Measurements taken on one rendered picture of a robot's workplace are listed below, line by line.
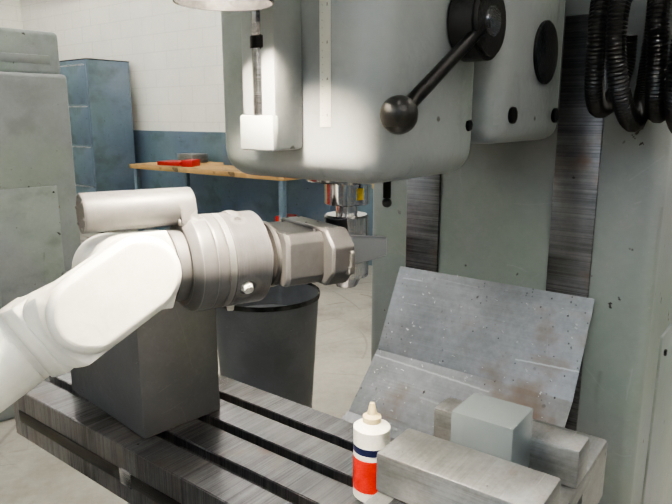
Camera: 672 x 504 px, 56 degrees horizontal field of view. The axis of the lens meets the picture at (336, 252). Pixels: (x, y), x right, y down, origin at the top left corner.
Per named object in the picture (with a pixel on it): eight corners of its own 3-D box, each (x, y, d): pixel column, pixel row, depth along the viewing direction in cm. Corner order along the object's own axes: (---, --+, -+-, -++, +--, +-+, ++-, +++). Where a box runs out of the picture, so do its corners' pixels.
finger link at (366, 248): (382, 260, 66) (332, 267, 63) (382, 230, 66) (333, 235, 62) (391, 263, 65) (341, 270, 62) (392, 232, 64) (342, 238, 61)
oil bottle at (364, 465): (375, 509, 67) (377, 414, 64) (345, 495, 69) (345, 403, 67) (396, 491, 70) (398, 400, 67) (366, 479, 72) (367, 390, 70)
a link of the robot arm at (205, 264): (237, 312, 55) (103, 335, 49) (194, 300, 64) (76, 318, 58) (226, 183, 54) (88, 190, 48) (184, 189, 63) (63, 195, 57)
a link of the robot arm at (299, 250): (356, 211, 59) (239, 221, 52) (355, 309, 61) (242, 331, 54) (291, 197, 69) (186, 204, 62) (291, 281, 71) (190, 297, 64)
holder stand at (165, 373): (143, 440, 81) (133, 291, 77) (71, 390, 96) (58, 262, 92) (221, 410, 89) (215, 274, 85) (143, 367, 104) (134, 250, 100)
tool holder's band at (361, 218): (377, 224, 65) (378, 214, 65) (341, 228, 63) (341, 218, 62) (351, 218, 69) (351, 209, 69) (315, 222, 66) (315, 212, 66)
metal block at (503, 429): (509, 490, 56) (513, 429, 55) (448, 468, 60) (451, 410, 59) (529, 465, 60) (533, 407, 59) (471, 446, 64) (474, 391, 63)
